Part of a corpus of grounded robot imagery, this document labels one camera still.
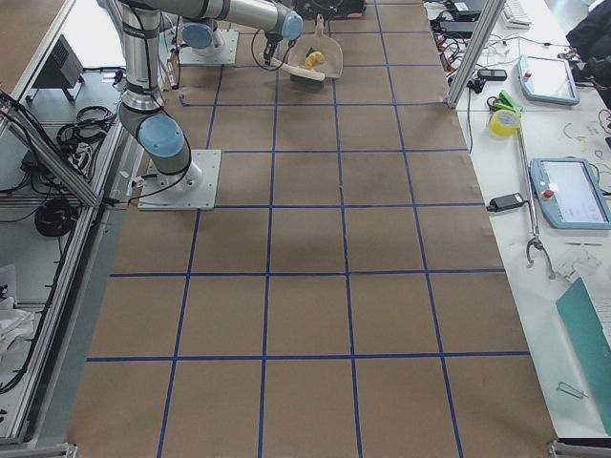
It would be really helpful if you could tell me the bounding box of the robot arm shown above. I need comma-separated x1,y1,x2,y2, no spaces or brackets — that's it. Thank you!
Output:
104,1,303,188

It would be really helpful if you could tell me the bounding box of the black lined trash bin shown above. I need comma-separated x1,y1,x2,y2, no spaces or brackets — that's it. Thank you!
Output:
291,0,367,20

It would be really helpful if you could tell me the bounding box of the far teach pendant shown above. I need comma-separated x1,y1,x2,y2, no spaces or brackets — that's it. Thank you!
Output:
516,55,580,106

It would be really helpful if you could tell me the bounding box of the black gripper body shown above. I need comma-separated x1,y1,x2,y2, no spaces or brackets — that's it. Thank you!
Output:
263,31,282,67

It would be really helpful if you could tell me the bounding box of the white hand brush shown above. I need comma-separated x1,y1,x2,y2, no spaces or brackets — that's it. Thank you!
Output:
256,52,326,90

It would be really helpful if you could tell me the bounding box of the beige plastic dustpan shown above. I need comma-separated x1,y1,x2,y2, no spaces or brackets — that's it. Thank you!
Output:
283,14,343,85

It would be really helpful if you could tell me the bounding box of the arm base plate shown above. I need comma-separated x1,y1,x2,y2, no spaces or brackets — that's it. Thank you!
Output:
137,150,221,211
179,24,240,67

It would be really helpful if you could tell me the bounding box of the long metal grabber tool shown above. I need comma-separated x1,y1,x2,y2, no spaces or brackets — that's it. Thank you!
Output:
516,127,556,280

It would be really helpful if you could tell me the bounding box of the teal folder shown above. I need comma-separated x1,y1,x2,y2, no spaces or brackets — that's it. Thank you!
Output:
556,278,610,434

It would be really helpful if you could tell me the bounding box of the green clamp tool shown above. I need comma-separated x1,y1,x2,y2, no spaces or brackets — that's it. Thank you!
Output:
486,90,523,116

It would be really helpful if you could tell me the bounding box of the teach pendant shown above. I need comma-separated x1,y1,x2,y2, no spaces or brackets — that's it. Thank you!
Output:
516,55,580,106
530,157,610,230

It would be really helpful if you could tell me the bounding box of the yellow curved bread piece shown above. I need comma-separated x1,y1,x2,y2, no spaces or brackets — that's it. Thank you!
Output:
303,51,326,70

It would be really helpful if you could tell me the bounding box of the black power adapter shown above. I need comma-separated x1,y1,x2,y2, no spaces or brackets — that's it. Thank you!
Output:
486,193,528,213

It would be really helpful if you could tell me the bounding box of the yellow tape roll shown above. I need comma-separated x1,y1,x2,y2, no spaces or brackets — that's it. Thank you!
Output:
488,110,521,138

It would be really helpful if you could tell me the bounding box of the near teach pendant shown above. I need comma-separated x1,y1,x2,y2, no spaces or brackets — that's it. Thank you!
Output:
530,157,610,230

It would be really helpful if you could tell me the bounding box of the aluminium frame post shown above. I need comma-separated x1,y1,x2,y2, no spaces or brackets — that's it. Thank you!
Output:
446,0,504,109

